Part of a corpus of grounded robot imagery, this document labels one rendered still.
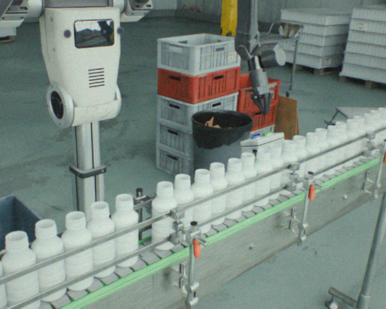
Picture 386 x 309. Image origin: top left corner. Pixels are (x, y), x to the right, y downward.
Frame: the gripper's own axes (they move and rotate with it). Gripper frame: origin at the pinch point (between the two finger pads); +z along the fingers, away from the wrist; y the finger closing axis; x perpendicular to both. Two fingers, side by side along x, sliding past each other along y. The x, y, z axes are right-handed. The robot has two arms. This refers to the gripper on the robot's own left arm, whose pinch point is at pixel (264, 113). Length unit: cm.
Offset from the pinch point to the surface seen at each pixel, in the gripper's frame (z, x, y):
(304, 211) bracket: 29.0, -21.2, -15.4
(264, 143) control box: 9.3, -3.5, -7.1
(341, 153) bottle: 18.8, -16.2, 16.3
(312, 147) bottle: 12.5, -18.0, -2.0
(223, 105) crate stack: 2, 168, 146
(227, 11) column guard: -186, 654, 693
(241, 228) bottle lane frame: 27.1, -16.6, -37.4
